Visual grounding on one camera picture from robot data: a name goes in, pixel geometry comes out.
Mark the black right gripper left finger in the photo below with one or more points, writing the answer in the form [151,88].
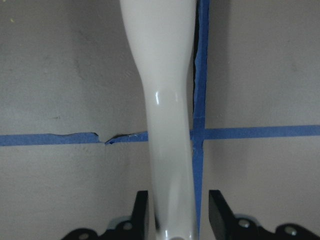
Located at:
[134,228]

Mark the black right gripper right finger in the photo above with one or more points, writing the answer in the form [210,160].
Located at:
[226,226]

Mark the beige hand brush black bristles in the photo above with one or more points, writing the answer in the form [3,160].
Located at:
[161,34]

